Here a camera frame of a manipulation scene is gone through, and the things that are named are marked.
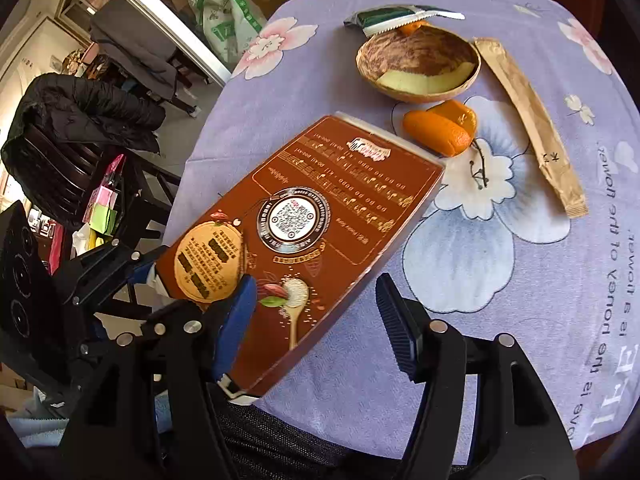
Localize green white snack wrapper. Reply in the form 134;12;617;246
344;4;466;37

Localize green white sack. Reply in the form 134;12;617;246
184;0;268;68

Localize brown fruit rind half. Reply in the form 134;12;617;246
356;30;482;103

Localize black puffer jacket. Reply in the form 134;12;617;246
0;72;166;231

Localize brown paper sleeve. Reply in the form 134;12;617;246
474;37;590;218

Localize chair with grey jacket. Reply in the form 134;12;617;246
90;0;181;106

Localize dark wooden chair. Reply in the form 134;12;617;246
115;155;183;311

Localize brown snack box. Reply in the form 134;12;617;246
155;110;446;406

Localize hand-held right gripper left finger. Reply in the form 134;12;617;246
60;275;258;480

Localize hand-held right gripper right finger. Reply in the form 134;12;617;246
375;272;576;480

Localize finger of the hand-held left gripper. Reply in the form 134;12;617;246
52;245;171;309

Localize purple floral tablecloth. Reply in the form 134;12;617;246
162;0;640;451

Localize coloured sticky notes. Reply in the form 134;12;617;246
90;185;121;236

